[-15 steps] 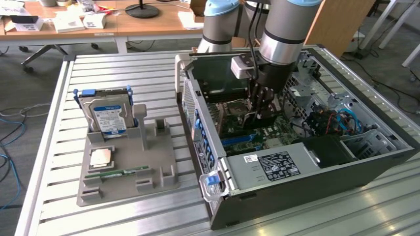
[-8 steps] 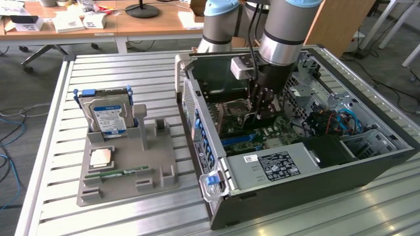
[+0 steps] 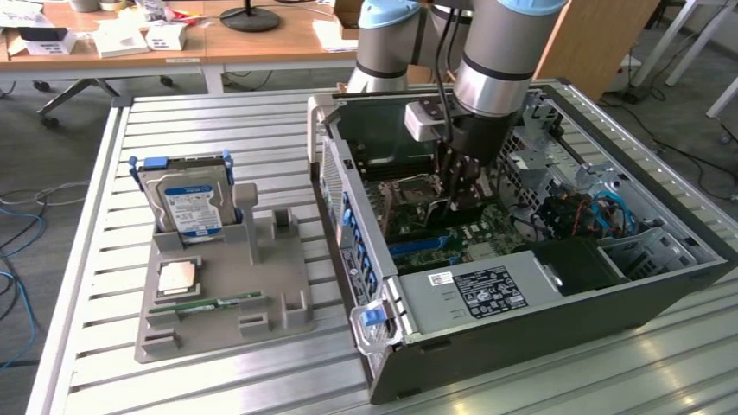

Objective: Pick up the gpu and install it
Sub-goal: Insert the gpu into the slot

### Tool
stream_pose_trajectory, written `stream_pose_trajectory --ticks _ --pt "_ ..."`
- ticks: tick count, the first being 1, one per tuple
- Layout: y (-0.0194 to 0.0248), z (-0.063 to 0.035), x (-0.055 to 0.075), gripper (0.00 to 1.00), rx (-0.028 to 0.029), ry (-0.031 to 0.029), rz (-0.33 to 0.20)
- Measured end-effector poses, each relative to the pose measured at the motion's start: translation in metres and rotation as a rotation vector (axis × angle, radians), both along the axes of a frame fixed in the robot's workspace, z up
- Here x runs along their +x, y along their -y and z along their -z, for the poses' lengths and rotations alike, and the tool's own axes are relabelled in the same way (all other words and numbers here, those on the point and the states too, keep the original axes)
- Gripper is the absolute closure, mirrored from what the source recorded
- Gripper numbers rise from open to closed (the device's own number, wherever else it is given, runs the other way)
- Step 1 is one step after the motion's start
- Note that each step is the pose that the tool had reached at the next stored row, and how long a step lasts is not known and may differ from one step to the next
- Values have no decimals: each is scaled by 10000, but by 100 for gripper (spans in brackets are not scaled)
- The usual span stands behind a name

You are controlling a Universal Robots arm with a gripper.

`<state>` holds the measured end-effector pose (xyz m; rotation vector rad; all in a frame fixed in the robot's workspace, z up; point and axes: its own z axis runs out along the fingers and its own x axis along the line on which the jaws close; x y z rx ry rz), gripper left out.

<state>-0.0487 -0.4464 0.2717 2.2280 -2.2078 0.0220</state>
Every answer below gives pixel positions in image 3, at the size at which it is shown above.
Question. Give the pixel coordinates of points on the metal disk bay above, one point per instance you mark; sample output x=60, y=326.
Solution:
x=646, y=255

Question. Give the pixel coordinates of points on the white box with red button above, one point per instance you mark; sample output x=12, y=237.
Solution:
x=627, y=73

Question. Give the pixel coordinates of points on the blue case latch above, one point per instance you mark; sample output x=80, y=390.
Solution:
x=371, y=319

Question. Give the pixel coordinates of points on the hard disk in blue carrier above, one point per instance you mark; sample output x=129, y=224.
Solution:
x=187, y=203

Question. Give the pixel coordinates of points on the open black PC case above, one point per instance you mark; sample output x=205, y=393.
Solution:
x=519, y=346

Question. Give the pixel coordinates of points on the small white labelled box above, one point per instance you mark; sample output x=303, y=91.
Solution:
x=167, y=38

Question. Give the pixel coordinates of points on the black round lamp base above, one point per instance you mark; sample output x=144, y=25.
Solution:
x=251, y=21

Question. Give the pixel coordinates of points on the grey parts rack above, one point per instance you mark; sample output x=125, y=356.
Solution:
x=231, y=276

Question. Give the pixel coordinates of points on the grey power supply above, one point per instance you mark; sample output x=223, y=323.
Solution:
x=449, y=298

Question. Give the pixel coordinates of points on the black plastic air duct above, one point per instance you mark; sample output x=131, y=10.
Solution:
x=576, y=268

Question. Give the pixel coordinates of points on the flat white box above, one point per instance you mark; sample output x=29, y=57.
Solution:
x=120, y=41

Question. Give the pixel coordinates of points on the wooden desk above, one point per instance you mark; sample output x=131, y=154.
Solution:
x=86, y=62
x=259, y=45

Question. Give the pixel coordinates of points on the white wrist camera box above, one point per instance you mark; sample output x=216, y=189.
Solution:
x=420, y=123

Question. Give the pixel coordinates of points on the white papers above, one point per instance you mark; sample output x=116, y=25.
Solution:
x=336, y=39

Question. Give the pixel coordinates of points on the grey cup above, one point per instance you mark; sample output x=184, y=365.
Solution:
x=84, y=5

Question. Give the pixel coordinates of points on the green RAM stick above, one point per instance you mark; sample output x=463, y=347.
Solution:
x=201, y=304

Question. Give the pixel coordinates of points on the white table frame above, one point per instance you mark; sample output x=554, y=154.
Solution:
x=674, y=34

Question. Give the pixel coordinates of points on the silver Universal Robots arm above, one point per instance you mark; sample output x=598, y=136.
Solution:
x=495, y=52

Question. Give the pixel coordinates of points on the perforated metal drive cage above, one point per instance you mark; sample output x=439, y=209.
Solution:
x=530, y=181

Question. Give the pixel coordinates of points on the CPU socket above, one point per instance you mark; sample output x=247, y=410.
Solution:
x=416, y=190

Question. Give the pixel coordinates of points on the white box with black lid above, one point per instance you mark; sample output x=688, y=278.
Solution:
x=48, y=43

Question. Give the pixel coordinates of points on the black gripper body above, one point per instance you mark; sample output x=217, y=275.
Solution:
x=480, y=134

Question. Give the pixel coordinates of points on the blue expansion slot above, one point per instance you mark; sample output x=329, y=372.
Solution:
x=417, y=247

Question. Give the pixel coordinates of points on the silver CPU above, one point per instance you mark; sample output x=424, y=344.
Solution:
x=176, y=278

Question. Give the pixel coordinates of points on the graphics card with black fan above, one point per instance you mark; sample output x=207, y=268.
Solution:
x=455, y=219

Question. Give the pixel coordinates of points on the brown cardboard box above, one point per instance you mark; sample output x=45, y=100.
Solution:
x=345, y=13

